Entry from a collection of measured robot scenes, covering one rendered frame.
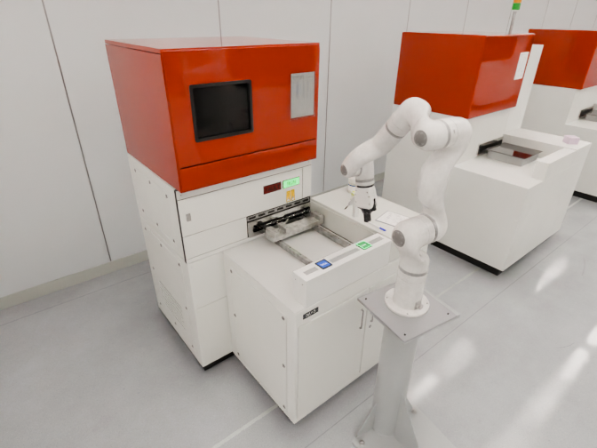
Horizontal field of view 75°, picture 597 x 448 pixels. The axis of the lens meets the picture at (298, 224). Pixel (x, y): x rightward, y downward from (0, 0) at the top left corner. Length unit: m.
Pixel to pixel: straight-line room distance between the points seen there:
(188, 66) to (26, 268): 2.27
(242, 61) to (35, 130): 1.76
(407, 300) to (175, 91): 1.27
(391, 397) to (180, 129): 1.57
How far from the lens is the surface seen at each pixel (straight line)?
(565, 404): 2.86
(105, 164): 3.32
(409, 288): 1.67
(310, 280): 1.64
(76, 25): 3.17
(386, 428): 2.28
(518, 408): 2.71
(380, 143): 1.59
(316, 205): 2.32
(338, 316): 1.93
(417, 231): 1.49
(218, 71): 1.78
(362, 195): 1.76
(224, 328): 2.42
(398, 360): 1.91
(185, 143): 1.76
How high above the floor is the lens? 1.93
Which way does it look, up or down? 28 degrees down
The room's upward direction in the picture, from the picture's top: 1 degrees clockwise
